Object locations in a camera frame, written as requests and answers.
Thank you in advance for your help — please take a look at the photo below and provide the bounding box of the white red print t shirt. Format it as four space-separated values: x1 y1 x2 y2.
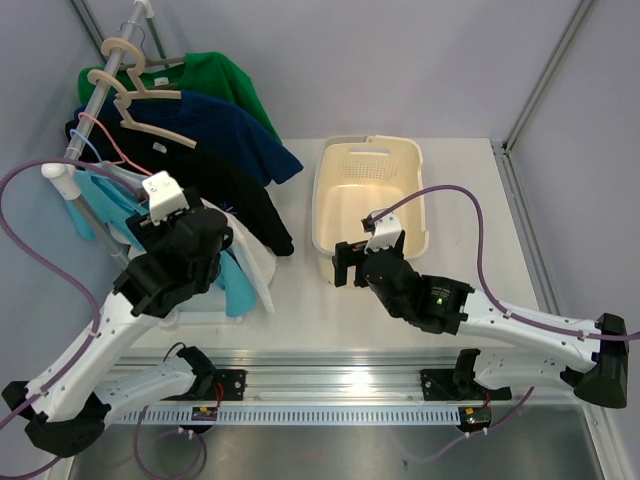
107 199 277 315

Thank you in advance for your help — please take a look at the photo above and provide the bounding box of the light blue t shirt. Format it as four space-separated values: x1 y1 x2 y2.
74 169 258 323

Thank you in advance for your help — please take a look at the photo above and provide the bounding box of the pink wire hanger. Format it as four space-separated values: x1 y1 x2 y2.
78 112 153 177

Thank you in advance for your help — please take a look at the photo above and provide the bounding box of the blue wire hanger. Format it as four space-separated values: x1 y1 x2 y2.
68 128 151 211

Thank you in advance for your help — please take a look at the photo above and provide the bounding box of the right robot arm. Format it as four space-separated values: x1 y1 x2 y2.
332 241 629 409

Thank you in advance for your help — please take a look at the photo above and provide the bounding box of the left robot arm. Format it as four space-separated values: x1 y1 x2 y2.
2 207 233 458

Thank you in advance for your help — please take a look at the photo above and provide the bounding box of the black t shirt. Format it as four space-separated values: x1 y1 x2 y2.
81 121 294 257

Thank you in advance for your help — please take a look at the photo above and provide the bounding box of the navy blue t shirt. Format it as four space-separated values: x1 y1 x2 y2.
98 91 303 187

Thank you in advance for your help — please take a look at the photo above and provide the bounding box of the beige wooden hanger middle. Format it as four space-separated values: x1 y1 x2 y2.
87 67 183 101

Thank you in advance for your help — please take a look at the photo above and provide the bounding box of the beige wooden hanger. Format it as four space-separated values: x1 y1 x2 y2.
113 90 197 149
87 67 183 101
101 37 186 68

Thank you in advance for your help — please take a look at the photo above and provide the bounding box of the beige wooden hanger front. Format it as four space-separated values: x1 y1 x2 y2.
113 90 197 149

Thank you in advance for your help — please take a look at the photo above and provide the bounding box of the green t shirt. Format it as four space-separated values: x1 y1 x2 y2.
73 52 282 143

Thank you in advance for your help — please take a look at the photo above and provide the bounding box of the beige wooden hanger rear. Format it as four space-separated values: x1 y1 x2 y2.
101 37 186 68

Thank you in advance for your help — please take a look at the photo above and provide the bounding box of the cream plastic laundry basket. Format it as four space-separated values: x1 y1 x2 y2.
312 135 423 284

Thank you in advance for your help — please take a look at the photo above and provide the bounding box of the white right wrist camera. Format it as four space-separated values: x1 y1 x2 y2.
361 210 403 254

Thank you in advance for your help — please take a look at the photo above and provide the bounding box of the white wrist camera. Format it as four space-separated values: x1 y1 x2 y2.
141 171 189 225
361 210 403 254

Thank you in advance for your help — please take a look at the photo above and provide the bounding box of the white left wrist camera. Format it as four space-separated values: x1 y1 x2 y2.
141 171 189 225

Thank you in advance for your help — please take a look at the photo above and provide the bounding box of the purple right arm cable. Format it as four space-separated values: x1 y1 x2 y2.
369 185 640 342

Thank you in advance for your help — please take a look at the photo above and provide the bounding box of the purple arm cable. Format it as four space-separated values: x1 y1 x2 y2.
0 157 146 480
369 185 640 342

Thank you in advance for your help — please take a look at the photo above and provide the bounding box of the aluminium mounting rail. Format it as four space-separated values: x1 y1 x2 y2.
99 349 601 407

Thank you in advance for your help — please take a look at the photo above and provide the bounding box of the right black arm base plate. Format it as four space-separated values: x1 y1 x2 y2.
419 369 513 402

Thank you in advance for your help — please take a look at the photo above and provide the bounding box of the aluminium frame post right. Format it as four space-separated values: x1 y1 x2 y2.
503 0 598 151

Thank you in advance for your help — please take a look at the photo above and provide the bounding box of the aluminium frame post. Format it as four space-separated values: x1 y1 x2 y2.
67 0 167 64
503 0 598 151

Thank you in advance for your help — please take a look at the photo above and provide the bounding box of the grey metal clothes rail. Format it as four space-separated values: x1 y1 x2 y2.
41 8 135 267

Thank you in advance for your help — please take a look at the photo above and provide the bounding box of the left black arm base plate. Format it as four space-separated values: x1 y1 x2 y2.
203 368 247 402

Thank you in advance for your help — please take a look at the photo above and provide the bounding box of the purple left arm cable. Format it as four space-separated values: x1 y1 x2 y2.
0 157 146 480

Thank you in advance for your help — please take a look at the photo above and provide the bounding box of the white slotted cable duct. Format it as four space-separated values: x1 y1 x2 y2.
143 405 461 426

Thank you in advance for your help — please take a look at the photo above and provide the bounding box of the aluminium frame post left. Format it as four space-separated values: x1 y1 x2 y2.
67 0 167 64

